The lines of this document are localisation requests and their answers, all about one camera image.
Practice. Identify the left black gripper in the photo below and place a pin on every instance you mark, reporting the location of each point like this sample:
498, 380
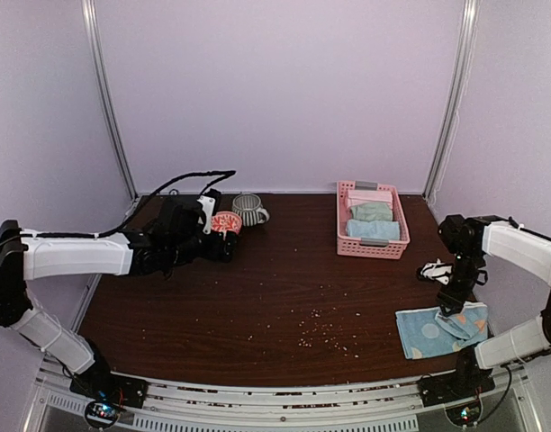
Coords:
214, 252

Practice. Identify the pink plastic basket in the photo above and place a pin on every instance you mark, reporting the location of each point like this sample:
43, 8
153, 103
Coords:
368, 247

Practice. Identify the right aluminium frame post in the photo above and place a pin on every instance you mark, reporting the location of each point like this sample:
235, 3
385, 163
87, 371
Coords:
459, 78

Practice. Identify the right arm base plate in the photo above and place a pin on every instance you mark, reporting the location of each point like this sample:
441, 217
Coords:
450, 387

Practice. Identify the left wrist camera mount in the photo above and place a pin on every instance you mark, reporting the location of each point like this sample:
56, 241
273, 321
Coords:
208, 209

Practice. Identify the striped ceramic mug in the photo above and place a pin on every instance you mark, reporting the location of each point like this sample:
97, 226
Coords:
250, 208

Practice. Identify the left aluminium frame post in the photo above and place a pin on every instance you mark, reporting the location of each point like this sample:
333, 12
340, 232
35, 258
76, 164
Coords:
106, 101

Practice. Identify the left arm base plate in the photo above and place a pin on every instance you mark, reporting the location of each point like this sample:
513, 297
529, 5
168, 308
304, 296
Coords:
103, 385

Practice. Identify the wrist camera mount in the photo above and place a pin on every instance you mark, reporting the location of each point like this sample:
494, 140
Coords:
437, 271
208, 209

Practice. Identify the red patterned bowl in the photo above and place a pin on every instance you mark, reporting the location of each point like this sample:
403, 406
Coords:
224, 221

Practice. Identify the front aluminium rail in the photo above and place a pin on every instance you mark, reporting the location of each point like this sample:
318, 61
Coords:
388, 405

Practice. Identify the light blue towel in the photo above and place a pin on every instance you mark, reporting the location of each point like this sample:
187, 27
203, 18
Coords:
376, 229

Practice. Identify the aluminium frame post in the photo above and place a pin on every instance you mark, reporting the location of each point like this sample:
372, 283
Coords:
106, 101
459, 78

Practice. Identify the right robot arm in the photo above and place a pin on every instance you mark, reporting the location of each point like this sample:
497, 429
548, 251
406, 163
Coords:
529, 252

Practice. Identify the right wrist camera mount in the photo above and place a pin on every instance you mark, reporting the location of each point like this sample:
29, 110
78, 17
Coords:
437, 271

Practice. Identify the pink folded towel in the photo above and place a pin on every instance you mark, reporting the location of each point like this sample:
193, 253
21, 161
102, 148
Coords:
357, 197

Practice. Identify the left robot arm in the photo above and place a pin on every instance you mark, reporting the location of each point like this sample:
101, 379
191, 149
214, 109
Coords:
27, 255

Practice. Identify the blue patterned towel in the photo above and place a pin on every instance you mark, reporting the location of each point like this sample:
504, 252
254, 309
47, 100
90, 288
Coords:
427, 333

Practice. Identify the grey green rolled towel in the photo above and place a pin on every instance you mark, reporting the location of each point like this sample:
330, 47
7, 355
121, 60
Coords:
371, 211

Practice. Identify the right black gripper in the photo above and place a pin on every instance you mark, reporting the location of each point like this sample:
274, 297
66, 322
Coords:
455, 299

